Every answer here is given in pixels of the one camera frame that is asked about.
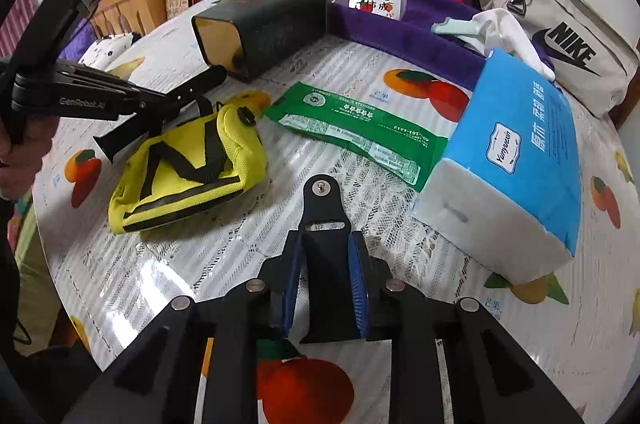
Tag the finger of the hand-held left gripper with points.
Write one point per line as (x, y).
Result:
(200, 83)

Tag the white spotted plush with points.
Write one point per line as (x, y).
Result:
(107, 49)

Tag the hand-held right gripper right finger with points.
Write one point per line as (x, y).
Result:
(359, 289)

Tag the purple cloth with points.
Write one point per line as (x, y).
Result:
(80, 42)

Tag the mint green cloth piece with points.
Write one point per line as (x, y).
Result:
(450, 26)

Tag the purple towel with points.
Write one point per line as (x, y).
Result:
(390, 34)

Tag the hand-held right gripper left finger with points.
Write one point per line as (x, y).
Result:
(291, 289)

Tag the dark green tin box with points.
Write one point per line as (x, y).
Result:
(280, 24)

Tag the blue tissue pack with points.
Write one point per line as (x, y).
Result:
(510, 144)

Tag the pink striped cloth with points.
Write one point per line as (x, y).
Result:
(17, 12)

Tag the beige waist bag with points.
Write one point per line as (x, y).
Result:
(560, 4)

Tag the person's left hand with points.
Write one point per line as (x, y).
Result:
(37, 139)

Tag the green plastic packet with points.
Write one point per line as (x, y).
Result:
(350, 124)

